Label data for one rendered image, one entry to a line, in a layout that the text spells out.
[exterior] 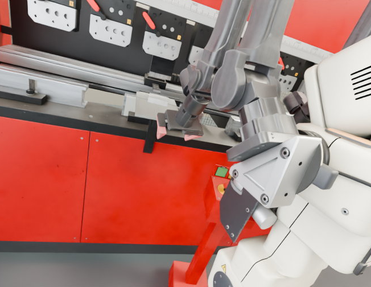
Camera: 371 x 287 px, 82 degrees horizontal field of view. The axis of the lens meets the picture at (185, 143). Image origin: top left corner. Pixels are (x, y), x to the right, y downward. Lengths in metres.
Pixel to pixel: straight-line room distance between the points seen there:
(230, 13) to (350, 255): 0.48
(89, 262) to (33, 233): 0.35
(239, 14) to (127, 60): 1.11
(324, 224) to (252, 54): 0.33
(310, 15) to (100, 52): 1.14
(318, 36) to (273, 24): 0.84
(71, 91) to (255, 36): 0.83
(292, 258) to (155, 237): 1.01
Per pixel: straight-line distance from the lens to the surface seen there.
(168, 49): 0.97
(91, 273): 1.50
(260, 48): 0.39
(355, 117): 0.42
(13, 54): 1.39
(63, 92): 1.07
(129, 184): 1.13
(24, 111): 1.02
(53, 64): 1.33
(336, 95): 0.44
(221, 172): 0.97
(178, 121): 0.60
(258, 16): 0.42
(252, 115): 0.35
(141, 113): 0.80
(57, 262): 1.54
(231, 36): 0.50
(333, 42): 1.30
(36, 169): 1.16
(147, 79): 1.22
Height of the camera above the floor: 1.30
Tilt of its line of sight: 27 degrees down
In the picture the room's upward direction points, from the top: 18 degrees clockwise
